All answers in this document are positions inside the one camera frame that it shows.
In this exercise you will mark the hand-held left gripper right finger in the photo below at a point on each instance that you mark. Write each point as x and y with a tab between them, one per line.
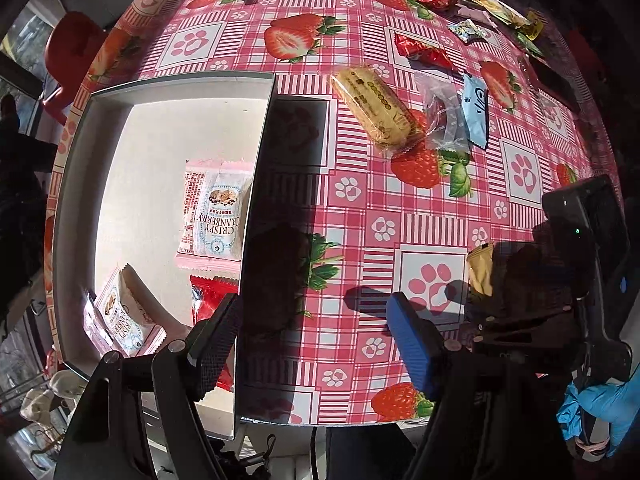
412	342

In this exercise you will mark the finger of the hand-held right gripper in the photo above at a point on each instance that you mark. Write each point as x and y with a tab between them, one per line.
530	260
520	327

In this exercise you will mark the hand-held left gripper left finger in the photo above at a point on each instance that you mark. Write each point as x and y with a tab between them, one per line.
215	342

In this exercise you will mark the light blue snack packet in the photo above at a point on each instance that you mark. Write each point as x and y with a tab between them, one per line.
475	107

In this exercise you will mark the clear packet with dark snack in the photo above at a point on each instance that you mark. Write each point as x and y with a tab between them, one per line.
440	107

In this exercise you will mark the clear packet with brown bar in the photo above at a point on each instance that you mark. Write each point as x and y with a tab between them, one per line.
555	82

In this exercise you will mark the white cardboard box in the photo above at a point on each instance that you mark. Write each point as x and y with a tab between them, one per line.
150	160

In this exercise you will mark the yellow cracker packet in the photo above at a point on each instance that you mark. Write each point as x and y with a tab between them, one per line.
377	105

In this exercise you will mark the red snack packet gold print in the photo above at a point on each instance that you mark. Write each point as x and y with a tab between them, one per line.
417	50

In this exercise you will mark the person's right hand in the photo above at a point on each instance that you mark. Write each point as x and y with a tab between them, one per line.
602	407

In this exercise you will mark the dark red snack packet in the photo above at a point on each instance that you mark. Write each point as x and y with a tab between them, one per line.
207	300

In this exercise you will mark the pink-edged white biscuit packet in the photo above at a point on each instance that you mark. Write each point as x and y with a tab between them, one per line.
215	215
122	317

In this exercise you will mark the strawberry checked tablecloth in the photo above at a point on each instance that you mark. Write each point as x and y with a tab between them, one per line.
350	210

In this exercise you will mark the white and gold ornament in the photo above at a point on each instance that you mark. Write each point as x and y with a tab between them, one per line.
40	400

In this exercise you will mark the yellow green snack packet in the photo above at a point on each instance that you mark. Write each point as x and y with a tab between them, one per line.
532	30

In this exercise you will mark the blue white patterned candy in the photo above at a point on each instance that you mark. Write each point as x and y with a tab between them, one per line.
467	30

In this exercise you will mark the pink snack packet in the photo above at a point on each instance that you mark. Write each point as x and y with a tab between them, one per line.
477	16

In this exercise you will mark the pale yellow snack packet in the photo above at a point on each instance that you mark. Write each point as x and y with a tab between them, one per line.
492	7

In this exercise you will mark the red plastic stool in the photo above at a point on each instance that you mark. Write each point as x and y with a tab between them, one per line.
70	55

